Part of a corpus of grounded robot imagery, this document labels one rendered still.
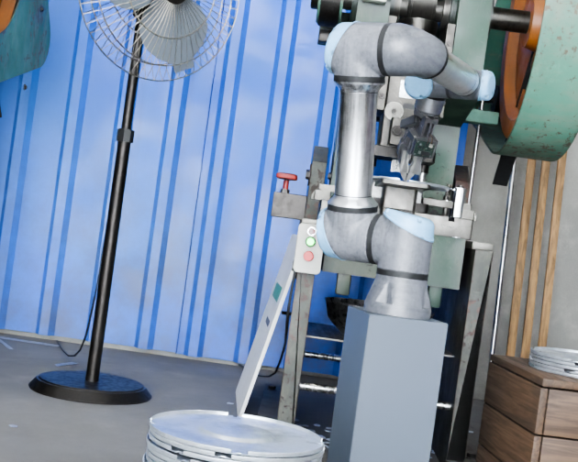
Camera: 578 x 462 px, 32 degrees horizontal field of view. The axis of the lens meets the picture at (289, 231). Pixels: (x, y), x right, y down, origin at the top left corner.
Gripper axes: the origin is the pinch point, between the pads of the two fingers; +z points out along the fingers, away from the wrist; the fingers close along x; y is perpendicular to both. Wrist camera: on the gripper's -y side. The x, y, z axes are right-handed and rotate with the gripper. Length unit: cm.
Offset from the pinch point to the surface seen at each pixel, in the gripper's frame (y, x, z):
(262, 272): -114, -5, 95
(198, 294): -113, -29, 109
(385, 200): -5.5, -1.6, 10.5
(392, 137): -19.1, -0.1, -4.2
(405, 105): -25.2, 3.4, -12.4
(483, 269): 18.2, 22.7, 17.3
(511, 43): -63, 47, -29
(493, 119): -35, 37, -10
